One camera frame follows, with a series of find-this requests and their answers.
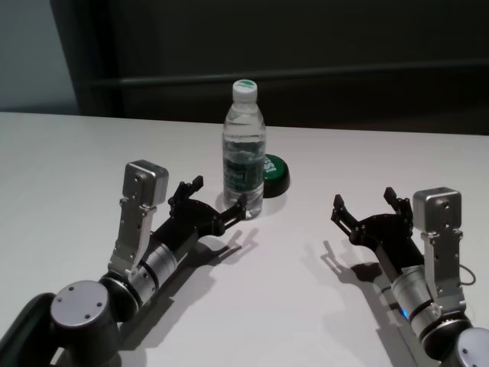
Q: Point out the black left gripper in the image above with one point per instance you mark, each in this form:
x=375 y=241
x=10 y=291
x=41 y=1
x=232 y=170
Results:
x=191 y=221

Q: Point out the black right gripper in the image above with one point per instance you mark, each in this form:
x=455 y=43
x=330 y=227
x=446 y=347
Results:
x=389 y=237

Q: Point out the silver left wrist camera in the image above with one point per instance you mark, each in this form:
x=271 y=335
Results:
x=145 y=179

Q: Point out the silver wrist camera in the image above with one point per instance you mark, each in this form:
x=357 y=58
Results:
x=439 y=206
x=145 y=179

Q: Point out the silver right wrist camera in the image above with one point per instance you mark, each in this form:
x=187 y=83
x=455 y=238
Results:
x=439 y=206

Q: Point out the grey horizontal wall rail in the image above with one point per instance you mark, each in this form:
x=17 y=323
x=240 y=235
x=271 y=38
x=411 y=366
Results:
x=344 y=78

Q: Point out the green YES button black base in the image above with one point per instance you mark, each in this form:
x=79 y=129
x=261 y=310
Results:
x=277 y=179

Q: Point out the clear water bottle green label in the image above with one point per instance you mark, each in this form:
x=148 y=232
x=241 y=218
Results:
x=243 y=153

